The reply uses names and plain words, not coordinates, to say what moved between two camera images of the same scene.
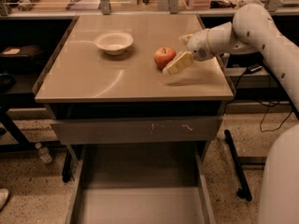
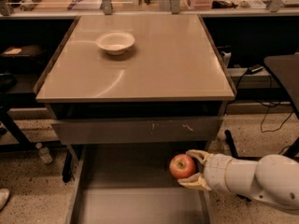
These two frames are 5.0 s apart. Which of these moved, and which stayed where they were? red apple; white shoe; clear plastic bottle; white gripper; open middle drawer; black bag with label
Moved: red apple; white gripper
Stayed: clear plastic bottle; white shoe; open middle drawer; black bag with label
